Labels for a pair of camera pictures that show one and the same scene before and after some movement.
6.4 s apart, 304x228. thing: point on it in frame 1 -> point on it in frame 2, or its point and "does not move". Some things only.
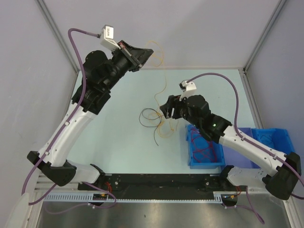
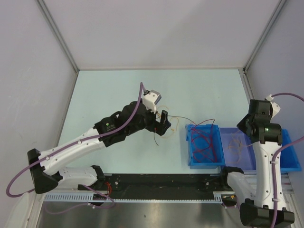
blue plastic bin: x=203 y=154 does not move
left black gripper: x=136 y=57 -> x=157 y=127
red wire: x=194 y=147 -> x=211 y=135
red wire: x=213 y=152 -> x=201 y=150
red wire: x=193 y=145 -> x=211 y=138
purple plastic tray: x=236 y=158 does not move
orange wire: x=164 y=74 -> x=240 y=152
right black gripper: x=172 y=100 -> x=241 y=125
